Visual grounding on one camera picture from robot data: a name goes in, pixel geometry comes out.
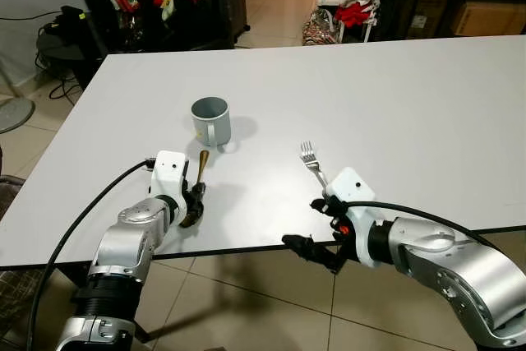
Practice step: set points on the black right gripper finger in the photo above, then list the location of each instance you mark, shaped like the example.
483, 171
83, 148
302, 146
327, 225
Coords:
319, 205
312, 251

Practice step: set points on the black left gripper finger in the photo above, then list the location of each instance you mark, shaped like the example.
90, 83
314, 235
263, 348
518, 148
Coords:
200, 195
189, 218

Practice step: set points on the golden metal spoon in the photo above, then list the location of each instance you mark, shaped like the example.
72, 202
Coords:
202, 163

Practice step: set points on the silver metal fork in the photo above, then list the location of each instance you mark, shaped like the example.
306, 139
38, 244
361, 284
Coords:
309, 154

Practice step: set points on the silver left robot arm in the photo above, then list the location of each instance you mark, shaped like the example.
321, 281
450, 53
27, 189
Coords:
123, 244

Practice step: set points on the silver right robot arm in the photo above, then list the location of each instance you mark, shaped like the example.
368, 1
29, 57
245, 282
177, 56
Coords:
460, 277

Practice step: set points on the grey ceramic mug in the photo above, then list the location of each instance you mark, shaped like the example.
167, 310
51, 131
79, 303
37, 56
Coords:
215, 125

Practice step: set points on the black table leg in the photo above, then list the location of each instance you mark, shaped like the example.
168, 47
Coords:
141, 334

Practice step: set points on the patterned shopping bag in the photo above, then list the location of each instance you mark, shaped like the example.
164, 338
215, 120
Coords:
319, 30

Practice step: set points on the red green white packet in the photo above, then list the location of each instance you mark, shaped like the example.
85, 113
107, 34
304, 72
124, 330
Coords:
168, 7

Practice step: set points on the round black side table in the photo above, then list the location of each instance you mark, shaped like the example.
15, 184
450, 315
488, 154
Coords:
70, 47

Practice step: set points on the red cloth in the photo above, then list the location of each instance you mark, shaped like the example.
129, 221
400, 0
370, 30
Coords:
355, 14

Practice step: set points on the dark grey suitcase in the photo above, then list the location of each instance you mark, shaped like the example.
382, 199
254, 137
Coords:
226, 2

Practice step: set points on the woven grey mat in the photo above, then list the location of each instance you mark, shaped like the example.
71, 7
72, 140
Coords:
12, 302

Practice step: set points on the black device with yellow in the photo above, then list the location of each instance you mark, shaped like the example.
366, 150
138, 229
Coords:
74, 20

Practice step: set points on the brown cardboard box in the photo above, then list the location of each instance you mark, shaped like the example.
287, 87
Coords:
489, 19

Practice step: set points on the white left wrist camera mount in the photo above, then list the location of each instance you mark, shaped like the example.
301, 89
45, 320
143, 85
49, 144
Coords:
170, 172

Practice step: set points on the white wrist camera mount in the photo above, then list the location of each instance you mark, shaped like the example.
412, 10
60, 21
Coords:
170, 172
353, 187

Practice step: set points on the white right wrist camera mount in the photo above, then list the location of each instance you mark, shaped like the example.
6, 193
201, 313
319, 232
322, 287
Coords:
353, 187

